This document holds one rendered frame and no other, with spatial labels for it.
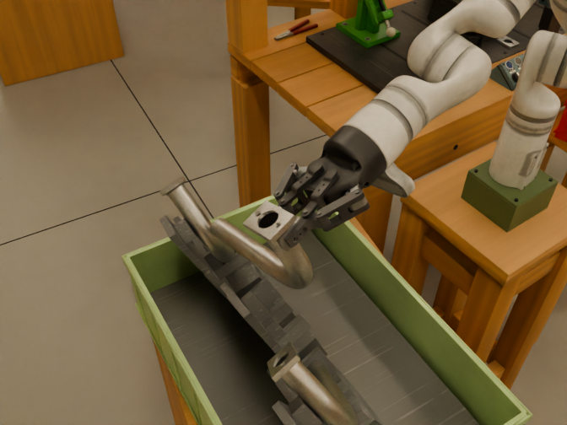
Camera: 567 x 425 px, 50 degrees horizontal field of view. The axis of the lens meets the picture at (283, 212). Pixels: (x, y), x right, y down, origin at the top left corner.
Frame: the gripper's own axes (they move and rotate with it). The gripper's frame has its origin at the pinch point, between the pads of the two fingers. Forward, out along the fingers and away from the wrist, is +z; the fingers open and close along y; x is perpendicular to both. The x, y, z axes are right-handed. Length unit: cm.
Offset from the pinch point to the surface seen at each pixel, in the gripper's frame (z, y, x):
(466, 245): -39, -21, 58
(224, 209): -34, -157, 104
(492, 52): -102, -59, 59
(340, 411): 9.4, 8.1, 20.4
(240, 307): 8.2, -8.5, 11.9
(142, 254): 11, -46, 20
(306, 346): 2.7, -16.1, 36.3
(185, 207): 2.3, -27.3, 6.3
